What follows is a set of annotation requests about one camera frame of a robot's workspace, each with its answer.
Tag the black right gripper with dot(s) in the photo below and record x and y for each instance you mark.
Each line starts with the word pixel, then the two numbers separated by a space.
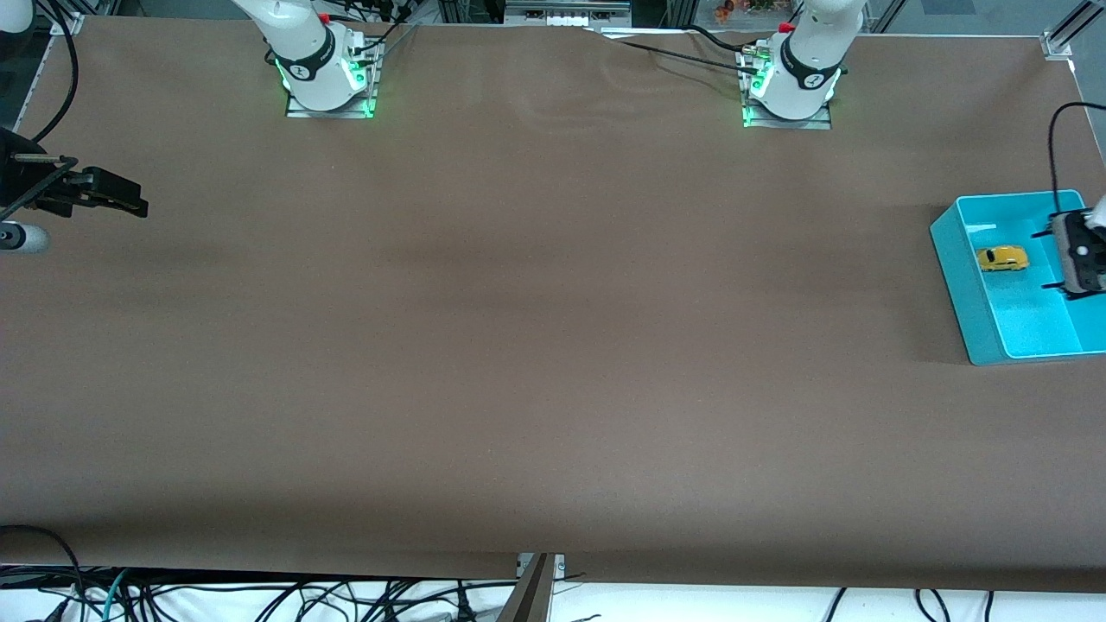
pixel 19 175

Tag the yellow beetle toy car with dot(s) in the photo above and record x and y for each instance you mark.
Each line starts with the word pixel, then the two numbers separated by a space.
pixel 1002 258

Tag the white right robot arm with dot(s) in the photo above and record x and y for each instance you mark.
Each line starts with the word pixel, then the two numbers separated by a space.
pixel 311 82

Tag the teal plastic bin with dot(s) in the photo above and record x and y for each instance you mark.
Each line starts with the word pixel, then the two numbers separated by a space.
pixel 1028 320

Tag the brown table cover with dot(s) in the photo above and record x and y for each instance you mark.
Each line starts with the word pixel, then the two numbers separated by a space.
pixel 553 345

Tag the grey background equipment box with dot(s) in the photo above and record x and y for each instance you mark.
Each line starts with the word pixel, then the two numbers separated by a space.
pixel 570 9

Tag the aluminium frame corner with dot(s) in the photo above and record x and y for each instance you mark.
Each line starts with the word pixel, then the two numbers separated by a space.
pixel 65 23
pixel 1058 41

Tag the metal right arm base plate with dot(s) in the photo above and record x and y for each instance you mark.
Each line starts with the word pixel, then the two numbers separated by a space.
pixel 333 111

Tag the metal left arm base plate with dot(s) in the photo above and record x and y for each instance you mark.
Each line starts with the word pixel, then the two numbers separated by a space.
pixel 791 123

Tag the silver table edge bracket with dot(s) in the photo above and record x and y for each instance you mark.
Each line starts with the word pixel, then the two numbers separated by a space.
pixel 560 566

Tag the dark centre post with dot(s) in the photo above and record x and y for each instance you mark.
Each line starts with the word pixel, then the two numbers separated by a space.
pixel 531 600

